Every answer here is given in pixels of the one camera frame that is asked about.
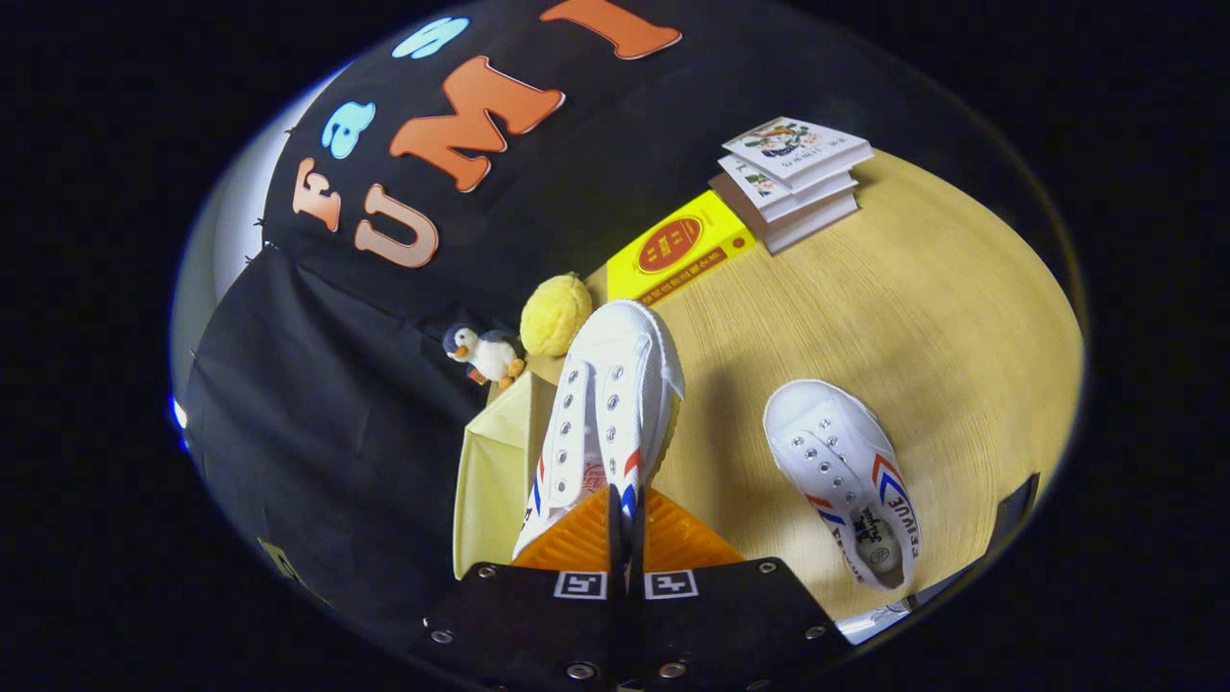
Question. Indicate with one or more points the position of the white shoe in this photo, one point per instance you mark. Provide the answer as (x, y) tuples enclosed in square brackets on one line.
[(615, 384), (836, 452)]

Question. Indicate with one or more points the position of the beige storage box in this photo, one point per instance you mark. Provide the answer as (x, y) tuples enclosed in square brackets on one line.
[(495, 471)]

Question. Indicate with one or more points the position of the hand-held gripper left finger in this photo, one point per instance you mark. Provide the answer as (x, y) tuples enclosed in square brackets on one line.
[(615, 625)]

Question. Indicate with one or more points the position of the penguin plush toy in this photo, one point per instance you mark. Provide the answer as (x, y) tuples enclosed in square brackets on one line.
[(490, 356)]

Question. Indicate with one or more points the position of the yellow plush ball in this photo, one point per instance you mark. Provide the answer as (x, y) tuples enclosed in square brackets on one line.
[(555, 315)]

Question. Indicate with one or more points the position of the yellow book with red circle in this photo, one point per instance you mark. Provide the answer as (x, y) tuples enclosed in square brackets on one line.
[(673, 245)]

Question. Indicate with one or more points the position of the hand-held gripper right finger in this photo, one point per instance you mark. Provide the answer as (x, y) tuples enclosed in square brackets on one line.
[(640, 634)]

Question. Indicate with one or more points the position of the white illustrated book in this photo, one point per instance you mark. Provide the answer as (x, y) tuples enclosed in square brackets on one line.
[(793, 144), (759, 187)]

